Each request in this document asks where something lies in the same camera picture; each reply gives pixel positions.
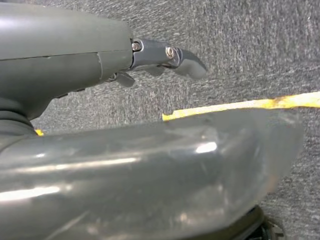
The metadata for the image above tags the black right robot foot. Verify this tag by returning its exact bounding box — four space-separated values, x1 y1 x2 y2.
250 215 286 240

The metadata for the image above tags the yellow floor tape outline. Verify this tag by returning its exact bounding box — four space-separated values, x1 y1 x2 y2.
35 91 320 137

